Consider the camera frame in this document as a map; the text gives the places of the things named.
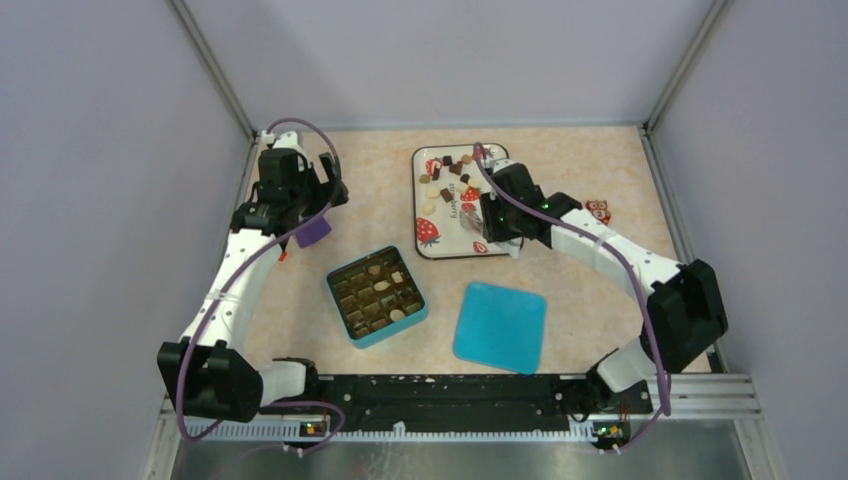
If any teal box lid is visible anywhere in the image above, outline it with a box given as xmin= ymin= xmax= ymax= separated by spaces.
xmin=453 ymin=282 xmax=547 ymax=375

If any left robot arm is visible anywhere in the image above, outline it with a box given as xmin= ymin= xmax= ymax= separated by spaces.
xmin=157 ymin=132 xmax=348 ymax=422

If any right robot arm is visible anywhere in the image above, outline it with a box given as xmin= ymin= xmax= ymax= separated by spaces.
xmin=479 ymin=159 xmax=728 ymax=412

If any teal chocolate box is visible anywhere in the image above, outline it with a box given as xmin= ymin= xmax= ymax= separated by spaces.
xmin=325 ymin=246 xmax=429 ymax=349

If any purple metronome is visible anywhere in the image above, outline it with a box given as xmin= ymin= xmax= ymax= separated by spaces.
xmin=294 ymin=215 xmax=332 ymax=249

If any strawberry pattern white tray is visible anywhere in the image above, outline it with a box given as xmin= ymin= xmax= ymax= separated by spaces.
xmin=411 ymin=144 xmax=496 ymax=260

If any red owl toy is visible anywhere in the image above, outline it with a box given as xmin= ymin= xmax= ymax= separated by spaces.
xmin=585 ymin=200 xmax=612 ymax=225

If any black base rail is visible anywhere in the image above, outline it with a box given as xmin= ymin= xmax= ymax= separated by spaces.
xmin=258 ymin=374 xmax=654 ymax=435

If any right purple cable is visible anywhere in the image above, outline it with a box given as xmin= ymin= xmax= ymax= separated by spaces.
xmin=471 ymin=142 xmax=673 ymax=455

